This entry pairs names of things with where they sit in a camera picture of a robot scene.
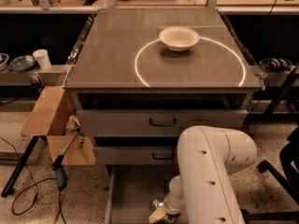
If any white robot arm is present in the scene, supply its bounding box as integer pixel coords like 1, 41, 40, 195
149, 126, 257, 224

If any grey bottom drawer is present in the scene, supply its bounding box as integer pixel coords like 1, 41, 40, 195
105, 165, 178, 224

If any grey drawer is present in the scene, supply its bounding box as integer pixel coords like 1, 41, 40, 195
93, 147, 177, 165
77, 110, 248, 137
105, 165, 178, 224

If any grey middle drawer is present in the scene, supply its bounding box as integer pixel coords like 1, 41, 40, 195
93, 147, 177, 165

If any grey top drawer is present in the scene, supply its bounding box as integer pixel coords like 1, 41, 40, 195
77, 110, 248, 137

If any grey drawer cabinet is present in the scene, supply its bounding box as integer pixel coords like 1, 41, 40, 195
64, 7, 262, 173

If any wooden side shelf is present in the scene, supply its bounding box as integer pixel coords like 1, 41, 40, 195
21, 86, 96, 165

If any black table leg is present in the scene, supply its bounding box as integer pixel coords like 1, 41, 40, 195
1, 136, 38, 198

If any white bowl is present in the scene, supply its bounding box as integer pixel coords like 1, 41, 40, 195
159, 26, 200, 52

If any white paper cup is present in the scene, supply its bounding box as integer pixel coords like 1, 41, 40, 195
33, 49, 51, 69

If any blue plate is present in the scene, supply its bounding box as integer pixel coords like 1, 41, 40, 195
8, 55, 36, 73

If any small bowl at left edge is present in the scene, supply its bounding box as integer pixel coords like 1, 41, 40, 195
0, 53, 9, 72

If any blue handled tool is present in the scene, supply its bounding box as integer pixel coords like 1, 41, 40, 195
51, 131, 79, 191

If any black coiled cable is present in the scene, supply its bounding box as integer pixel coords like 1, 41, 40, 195
258, 57, 293, 74

